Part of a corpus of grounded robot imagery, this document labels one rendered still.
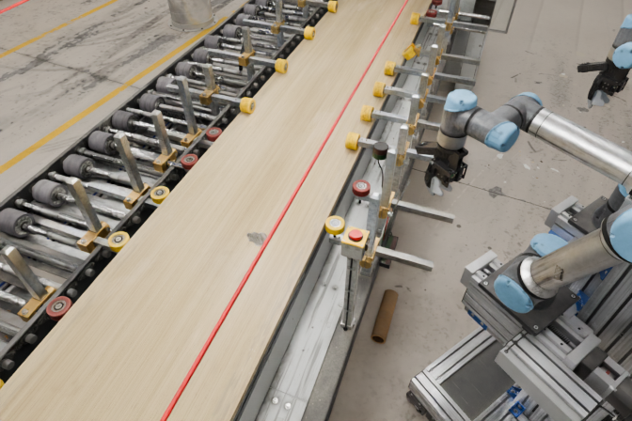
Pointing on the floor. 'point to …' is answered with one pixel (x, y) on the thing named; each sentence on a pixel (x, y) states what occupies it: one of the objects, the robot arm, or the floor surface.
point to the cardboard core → (385, 317)
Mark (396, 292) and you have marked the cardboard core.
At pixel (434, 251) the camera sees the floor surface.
